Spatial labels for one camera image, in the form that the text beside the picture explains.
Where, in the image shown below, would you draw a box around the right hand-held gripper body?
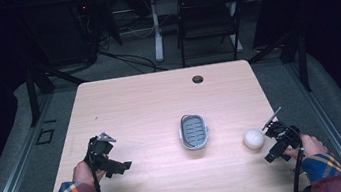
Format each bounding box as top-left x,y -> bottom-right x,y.
258,104 -> 304,159

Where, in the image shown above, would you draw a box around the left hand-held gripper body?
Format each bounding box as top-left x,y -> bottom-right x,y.
80,130 -> 121,172

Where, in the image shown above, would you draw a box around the white round soap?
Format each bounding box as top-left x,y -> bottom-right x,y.
241,126 -> 267,152

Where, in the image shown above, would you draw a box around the person's left hand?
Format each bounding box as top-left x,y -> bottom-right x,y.
70,158 -> 109,192

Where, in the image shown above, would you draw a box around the person's right hand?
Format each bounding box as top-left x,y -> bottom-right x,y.
281,131 -> 330,163

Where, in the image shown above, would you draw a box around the black metal stand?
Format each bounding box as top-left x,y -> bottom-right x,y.
244,28 -> 313,101
21,56 -> 92,128

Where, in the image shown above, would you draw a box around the grey soap dish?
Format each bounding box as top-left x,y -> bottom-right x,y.
176,111 -> 211,153

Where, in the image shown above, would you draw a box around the dark equipment cabinet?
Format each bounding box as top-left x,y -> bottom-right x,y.
23,0 -> 102,72

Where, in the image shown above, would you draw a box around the black folding chair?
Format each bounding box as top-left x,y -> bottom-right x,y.
171,0 -> 259,69

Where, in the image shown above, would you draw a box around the white desk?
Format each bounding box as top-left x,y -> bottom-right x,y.
128,0 -> 282,67

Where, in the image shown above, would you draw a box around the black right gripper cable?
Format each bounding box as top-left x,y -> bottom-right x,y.
283,124 -> 311,192

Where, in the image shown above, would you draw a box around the black floor cables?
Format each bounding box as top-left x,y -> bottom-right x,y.
94,26 -> 169,80

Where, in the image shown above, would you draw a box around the black table cable hole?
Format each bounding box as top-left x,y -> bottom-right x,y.
191,74 -> 205,86

